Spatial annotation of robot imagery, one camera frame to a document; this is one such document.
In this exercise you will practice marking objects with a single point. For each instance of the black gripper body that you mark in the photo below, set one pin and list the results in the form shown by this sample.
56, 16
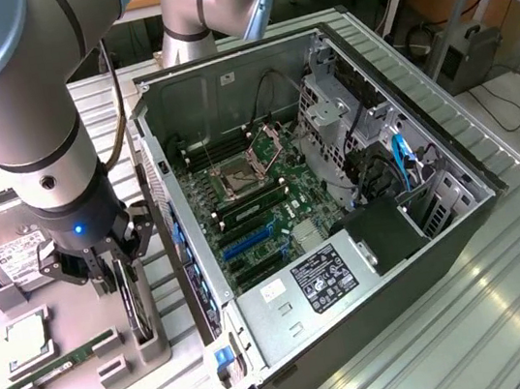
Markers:
77, 217

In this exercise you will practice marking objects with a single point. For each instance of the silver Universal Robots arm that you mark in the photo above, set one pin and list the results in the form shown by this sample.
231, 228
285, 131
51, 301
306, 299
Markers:
33, 116

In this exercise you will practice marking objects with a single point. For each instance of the silver hard disk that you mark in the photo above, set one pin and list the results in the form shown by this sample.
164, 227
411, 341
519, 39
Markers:
3, 242

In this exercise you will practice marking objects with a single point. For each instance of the silver CPU chip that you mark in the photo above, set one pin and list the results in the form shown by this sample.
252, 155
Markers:
27, 339

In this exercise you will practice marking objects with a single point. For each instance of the thin metal locking lever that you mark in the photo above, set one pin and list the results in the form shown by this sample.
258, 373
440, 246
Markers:
209, 155

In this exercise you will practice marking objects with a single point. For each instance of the green RAM stick with label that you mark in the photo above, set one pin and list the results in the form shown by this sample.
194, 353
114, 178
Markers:
56, 369

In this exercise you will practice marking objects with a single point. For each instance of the blue expansion slot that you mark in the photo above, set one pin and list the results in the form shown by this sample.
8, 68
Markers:
245, 246

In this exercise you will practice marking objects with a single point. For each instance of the CPU socket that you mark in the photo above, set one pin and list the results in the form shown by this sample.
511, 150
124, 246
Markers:
238, 178

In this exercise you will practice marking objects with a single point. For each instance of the green RAM stick in slot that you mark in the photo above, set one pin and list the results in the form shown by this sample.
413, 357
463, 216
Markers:
252, 208

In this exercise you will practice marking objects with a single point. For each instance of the metal socket cover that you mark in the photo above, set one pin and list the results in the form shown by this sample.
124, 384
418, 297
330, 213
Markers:
266, 147

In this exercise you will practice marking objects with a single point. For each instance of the green motherboard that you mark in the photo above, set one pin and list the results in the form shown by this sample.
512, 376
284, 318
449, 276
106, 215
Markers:
290, 200

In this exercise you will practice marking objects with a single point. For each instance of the silver chipset heatsink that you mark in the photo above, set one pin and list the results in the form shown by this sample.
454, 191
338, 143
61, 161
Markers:
307, 235

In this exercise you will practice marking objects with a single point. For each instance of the silver power supply unit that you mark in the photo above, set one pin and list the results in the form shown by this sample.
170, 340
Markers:
304, 295

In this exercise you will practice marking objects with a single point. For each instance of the metal disk bay cage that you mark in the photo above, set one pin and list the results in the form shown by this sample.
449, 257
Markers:
326, 116

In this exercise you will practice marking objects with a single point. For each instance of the black plastic fan shroud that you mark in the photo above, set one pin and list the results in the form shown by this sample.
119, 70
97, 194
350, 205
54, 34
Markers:
383, 235

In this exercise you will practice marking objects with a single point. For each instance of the open black PC case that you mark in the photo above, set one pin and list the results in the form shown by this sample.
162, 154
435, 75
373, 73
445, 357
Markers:
426, 130

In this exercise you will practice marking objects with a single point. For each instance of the black box device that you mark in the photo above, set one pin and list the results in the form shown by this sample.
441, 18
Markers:
469, 58

